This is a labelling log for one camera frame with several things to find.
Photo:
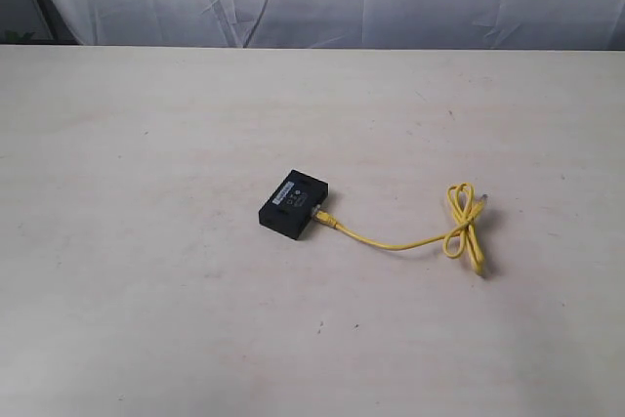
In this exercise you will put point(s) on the green plant leaves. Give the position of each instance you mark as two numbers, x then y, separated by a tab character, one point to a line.
15	37

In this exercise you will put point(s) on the small black network box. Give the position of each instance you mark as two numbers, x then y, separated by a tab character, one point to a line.
290	208

